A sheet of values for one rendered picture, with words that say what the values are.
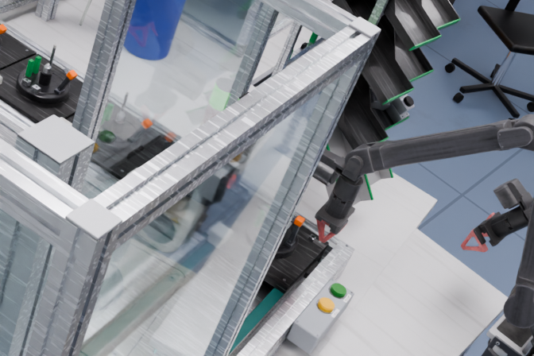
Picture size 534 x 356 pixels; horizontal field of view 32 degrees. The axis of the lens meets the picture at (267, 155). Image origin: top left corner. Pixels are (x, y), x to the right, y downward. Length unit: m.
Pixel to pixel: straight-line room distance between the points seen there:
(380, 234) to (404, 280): 0.18
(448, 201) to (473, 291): 1.95
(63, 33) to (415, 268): 1.32
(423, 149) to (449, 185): 2.71
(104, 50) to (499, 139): 0.93
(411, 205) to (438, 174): 1.90
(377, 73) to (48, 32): 1.16
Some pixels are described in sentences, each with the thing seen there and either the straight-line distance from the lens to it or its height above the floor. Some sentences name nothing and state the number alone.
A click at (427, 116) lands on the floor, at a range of 5.24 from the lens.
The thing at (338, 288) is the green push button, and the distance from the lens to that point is 2.31.
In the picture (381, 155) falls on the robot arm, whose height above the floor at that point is 1.36.
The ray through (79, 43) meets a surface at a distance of 3.04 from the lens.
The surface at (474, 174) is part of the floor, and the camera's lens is 4.96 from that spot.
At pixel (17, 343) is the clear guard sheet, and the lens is 0.81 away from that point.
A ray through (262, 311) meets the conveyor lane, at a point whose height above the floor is 0.95.
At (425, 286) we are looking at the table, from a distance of 2.65.
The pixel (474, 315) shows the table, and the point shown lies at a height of 0.86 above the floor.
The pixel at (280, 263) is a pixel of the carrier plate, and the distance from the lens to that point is 2.30.
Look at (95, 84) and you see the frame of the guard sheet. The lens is 1.39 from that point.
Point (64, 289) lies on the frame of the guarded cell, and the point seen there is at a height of 1.92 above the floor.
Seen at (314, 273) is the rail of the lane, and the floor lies 0.96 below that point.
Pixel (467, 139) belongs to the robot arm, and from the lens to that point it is 2.03.
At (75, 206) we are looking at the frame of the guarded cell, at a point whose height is 1.99.
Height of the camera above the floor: 2.44
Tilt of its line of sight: 34 degrees down
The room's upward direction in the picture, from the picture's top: 23 degrees clockwise
